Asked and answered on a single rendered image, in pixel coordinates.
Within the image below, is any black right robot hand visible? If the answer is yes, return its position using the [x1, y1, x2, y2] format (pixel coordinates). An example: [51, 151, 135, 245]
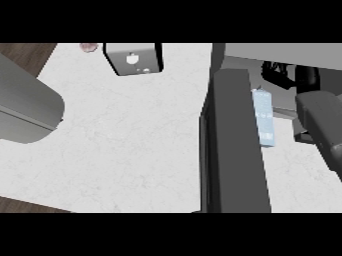
[259, 61, 323, 95]

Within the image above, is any pale blue milk carton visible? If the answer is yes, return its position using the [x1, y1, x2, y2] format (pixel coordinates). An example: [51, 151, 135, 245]
[249, 85, 277, 149]

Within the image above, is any small pink object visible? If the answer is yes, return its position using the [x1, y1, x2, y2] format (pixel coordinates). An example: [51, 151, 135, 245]
[78, 42, 100, 53]

